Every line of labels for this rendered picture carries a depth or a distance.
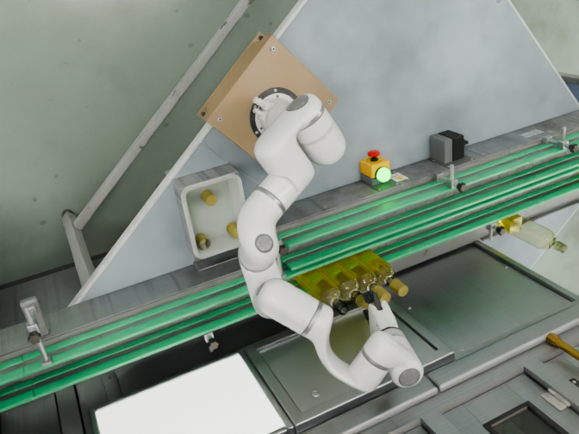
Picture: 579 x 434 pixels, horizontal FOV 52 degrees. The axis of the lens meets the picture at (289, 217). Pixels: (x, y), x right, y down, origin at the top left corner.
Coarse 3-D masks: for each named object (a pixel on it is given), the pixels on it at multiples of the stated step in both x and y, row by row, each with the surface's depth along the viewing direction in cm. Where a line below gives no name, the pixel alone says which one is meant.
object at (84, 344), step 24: (576, 168) 204; (456, 216) 186; (384, 240) 177; (312, 264) 170; (216, 288) 165; (240, 288) 164; (168, 312) 158; (192, 312) 157; (96, 336) 153; (120, 336) 151; (24, 360) 147; (0, 384) 141
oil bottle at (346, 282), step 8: (328, 264) 172; (336, 264) 171; (328, 272) 168; (336, 272) 167; (344, 272) 167; (336, 280) 164; (344, 280) 163; (352, 280) 163; (344, 288) 161; (352, 288) 161; (344, 296) 162
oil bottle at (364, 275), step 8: (352, 256) 174; (344, 264) 171; (352, 264) 170; (360, 264) 169; (352, 272) 166; (360, 272) 166; (368, 272) 165; (360, 280) 163; (368, 280) 163; (376, 280) 164; (360, 288) 165
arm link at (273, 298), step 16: (256, 272) 136; (272, 272) 137; (256, 288) 135; (272, 288) 125; (288, 288) 126; (256, 304) 129; (272, 304) 125; (288, 304) 125; (304, 304) 125; (288, 320) 125; (304, 320) 125
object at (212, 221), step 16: (224, 176) 161; (192, 192) 166; (224, 192) 170; (240, 192) 164; (192, 208) 167; (208, 208) 170; (224, 208) 172; (192, 224) 169; (208, 224) 171; (224, 224) 174; (192, 240) 163; (224, 240) 172; (208, 256) 167
